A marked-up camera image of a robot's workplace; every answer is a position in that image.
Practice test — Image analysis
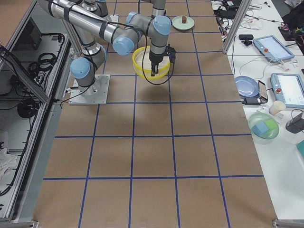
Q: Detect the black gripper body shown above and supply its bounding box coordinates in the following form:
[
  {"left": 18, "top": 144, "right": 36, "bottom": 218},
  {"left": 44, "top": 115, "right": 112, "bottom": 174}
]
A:
[{"left": 149, "top": 46, "right": 166, "bottom": 68}]

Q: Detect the yellow-rimmed bamboo steamer near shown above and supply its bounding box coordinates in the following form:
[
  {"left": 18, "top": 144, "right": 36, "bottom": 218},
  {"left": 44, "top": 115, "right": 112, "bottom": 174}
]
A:
[{"left": 132, "top": 46, "right": 171, "bottom": 80}]

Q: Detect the light green plate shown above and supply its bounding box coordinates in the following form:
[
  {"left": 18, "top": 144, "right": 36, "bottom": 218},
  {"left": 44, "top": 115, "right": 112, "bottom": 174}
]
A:
[{"left": 172, "top": 16, "right": 195, "bottom": 31}]

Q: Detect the brown steamed bun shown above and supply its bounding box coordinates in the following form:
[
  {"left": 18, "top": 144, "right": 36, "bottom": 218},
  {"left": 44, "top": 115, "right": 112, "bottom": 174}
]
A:
[{"left": 181, "top": 16, "right": 187, "bottom": 24}]

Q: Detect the blue plate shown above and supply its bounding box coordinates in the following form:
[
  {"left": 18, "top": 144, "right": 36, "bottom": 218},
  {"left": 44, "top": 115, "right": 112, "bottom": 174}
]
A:
[{"left": 235, "top": 76, "right": 259, "bottom": 97}]

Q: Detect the teach pendant far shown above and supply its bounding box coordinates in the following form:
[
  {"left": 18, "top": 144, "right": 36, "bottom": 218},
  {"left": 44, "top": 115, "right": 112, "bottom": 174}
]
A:
[{"left": 253, "top": 35, "right": 295, "bottom": 62}]

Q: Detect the teach pendant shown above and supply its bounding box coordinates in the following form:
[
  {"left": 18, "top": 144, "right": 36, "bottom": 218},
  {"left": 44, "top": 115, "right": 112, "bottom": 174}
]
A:
[
  {"left": 270, "top": 73, "right": 304, "bottom": 108},
  {"left": 253, "top": 35, "right": 295, "bottom": 62}
]

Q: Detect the green bowl with blocks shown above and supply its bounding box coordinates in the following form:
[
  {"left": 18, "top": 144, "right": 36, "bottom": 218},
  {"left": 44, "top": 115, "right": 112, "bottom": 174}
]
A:
[{"left": 248, "top": 112, "right": 279, "bottom": 145}]

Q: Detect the white paper cup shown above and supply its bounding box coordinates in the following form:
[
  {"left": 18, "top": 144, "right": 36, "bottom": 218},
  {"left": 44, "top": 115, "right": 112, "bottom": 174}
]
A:
[{"left": 268, "top": 100, "right": 286, "bottom": 115}]

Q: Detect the teach pendant near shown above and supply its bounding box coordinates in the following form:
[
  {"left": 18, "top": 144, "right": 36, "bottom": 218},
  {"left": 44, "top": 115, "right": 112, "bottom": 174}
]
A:
[{"left": 270, "top": 73, "right": 304, "bottom": 108}]

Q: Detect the white crumpled cloth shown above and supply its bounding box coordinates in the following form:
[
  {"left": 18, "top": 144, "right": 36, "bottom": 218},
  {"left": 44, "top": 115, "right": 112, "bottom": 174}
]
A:
[{"left": 0, "top": 132, "right": 19, "bottom": 188}]

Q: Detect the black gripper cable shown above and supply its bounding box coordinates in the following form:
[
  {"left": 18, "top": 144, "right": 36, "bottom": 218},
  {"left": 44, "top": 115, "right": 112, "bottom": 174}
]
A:
[{"left": 141, "top": 35, "right": 175, "bottom": 85}]

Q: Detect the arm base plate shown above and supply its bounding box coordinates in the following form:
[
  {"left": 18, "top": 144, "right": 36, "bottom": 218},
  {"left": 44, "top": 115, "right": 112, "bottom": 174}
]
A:
[
  {"left": 69, "top": 75, "right": 110, "bottom": 105},
  {"left": 109, "top": 14, "right": 119, "bottom": 22}
]

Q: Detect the aluminium frame post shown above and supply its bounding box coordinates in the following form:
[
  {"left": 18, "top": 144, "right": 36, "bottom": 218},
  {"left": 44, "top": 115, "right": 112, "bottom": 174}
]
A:
[{"left": 222, "top": 0, "right": 252, "bottom": 54}]

